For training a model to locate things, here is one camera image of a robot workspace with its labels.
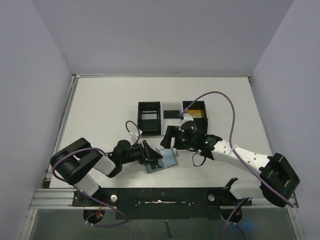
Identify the black credit card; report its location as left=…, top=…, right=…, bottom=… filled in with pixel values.
left=163, top=110, right=181, bottom=119
left=149, top=162, right=163, bottom=172

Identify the aluminium front rail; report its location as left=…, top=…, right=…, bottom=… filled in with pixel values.
left=29, top=188, right=74, bottom=210

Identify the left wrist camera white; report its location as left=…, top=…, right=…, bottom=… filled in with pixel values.
left=129, top=129, right=143, bottom=143

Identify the black white sorting tray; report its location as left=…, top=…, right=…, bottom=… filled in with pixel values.
left=137, top=101, right=208, bottom=137

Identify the green card holder wallet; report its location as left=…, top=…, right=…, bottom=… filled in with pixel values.
left=145, top=147, right=179, bottom=174

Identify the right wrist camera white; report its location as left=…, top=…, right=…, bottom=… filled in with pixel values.
left=180, top=113, right=194, bottom=125

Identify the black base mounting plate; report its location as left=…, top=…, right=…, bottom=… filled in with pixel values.
left=72, top=186, right=252, bottom=221

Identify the gold credit card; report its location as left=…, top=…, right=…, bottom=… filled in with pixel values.
left=187, top=109, right=205, bottom=119

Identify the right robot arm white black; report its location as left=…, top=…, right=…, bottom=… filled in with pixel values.
left=160, top=120, right=300, bottom=208

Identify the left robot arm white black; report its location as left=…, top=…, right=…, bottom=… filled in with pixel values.
left=50, top=137, right=163, bottom=196

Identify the aluminium rail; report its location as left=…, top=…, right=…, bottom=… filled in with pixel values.
left=29, top=188, right=74, bottom=210
left=44, top=73, right=81, bottom=180

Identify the silver credit card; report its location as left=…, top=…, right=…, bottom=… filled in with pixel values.
left=141, top=112, right=158, bottom=120

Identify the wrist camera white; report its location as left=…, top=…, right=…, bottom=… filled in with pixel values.
left=180, top=113, right=194, bottom=125
left=129, top=129, right=143, bottom=143

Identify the aluminium left rail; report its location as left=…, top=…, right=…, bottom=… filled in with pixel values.
left=44, top=73, right=81, bottom=180

